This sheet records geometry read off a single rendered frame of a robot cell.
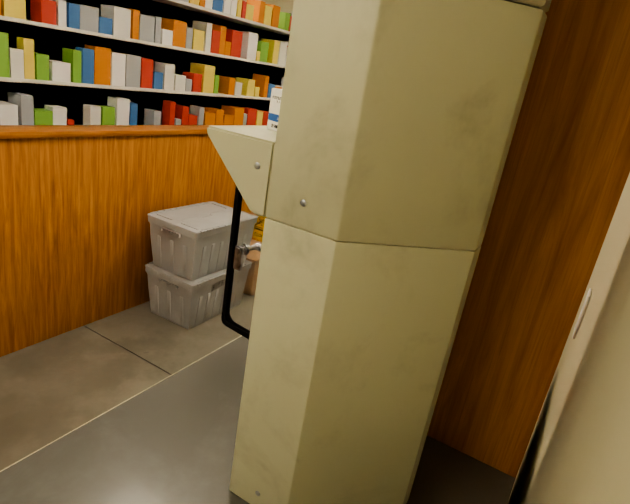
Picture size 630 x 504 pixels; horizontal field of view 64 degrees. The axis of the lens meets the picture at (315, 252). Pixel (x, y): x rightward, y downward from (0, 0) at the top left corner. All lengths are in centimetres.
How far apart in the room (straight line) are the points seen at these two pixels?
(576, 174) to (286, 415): 59
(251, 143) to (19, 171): 215
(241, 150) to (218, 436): 56
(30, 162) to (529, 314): 235
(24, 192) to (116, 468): 200
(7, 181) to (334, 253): 225
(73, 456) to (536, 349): 82
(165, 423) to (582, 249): 80
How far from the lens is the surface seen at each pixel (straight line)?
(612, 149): 91
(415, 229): 65
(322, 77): 62
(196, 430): 102
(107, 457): 98
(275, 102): 77
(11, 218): 279
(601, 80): 91
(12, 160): 273
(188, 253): 302
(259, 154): 67
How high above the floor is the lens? 160
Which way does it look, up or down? 19 degrees down
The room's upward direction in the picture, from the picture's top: 10 degrees clockwise
